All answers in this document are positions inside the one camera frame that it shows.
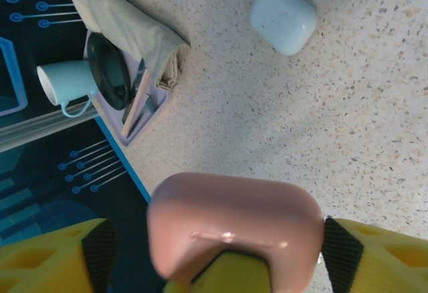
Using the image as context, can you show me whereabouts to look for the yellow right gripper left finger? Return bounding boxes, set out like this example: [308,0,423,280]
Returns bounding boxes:
[0,217,120,293]

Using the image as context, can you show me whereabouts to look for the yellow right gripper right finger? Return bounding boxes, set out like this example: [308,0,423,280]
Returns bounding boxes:
[321,217,428,293]

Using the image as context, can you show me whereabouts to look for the pink earbuds charging case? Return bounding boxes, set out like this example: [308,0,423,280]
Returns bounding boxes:
[146,171,326,290]

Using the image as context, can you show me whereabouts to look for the white earbuds charging case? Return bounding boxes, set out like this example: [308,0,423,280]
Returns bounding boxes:
[249,0,319,56]

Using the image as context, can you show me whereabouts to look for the lilac tray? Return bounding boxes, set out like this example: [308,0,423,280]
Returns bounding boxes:
[95,0,173,147]

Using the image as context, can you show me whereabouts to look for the wooden chopstick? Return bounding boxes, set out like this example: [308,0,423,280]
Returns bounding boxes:
[120,71,151,137]

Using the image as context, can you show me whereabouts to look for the light blue mug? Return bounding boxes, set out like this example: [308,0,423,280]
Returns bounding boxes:
[35,60,100,118]

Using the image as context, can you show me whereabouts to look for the black plate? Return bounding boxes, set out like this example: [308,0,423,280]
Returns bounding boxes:
[87,33,132,110]

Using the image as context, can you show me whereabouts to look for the beige folded cloth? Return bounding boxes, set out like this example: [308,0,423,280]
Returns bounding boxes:
[64,0,191,92]

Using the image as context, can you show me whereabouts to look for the aluminium frame post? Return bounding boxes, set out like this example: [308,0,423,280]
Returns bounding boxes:
[0,104,98,153]

